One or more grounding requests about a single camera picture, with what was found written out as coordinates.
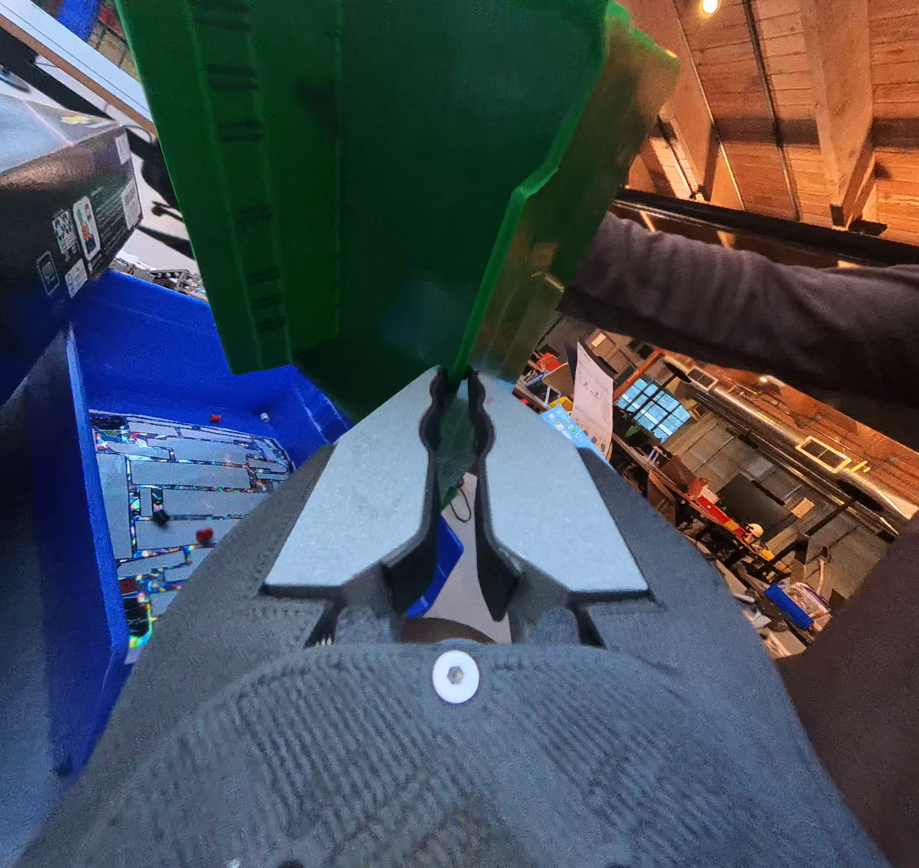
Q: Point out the blue plastic bin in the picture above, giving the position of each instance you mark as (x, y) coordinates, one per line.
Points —
(179, 351)

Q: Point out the white air vent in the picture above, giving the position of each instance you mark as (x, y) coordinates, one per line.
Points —
(824, 452)

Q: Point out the blue robot kit box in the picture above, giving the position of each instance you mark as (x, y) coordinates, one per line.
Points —
(64, 186)

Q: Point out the green plastic bin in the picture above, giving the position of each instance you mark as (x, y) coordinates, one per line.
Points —
(395, 164)

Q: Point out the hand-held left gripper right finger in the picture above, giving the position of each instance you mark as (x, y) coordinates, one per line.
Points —
(560, 516)

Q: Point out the person's right forearm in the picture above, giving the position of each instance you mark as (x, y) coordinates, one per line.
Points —
(718, 294)

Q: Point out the background grey desk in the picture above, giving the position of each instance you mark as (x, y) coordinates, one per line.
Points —
(72, 50)

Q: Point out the hanging white paper sheet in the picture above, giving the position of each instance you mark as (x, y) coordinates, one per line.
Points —
(594, 394)

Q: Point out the small blue bin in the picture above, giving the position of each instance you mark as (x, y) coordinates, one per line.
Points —
(790, 604)

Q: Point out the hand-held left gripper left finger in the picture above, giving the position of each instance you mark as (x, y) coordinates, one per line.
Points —
(344, 516)

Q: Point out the black overhead rail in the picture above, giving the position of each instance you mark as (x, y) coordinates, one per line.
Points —
(754, 225)

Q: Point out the person's brown top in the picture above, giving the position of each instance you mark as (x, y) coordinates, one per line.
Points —
(861, 667)

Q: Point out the paned window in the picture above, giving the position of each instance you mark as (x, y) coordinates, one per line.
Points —
(653, 405)

